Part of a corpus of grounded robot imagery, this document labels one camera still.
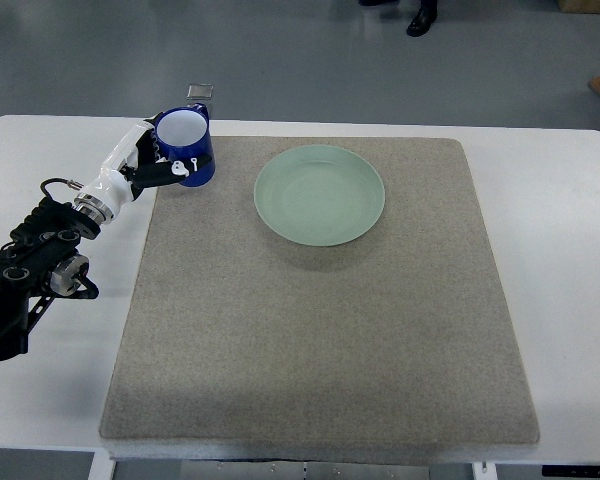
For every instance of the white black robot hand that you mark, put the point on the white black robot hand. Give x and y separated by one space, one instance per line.
134 165

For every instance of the blue mug white inside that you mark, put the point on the blue mug white inside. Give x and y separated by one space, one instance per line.
183 134

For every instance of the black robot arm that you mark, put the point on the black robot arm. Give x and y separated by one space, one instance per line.
40 264

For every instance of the upper metal floor plate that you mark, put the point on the upper metal floor plate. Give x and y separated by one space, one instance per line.
199 92

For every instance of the light green plate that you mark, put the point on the light green plate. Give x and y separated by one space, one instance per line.
319 195

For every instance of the grey felt mat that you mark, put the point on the grey felt mat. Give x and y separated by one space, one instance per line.
239 342

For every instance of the black leather shoe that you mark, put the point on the black leather shoe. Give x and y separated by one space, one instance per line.
424 18

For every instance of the cardboard box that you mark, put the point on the cardboard box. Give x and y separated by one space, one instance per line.
579 6

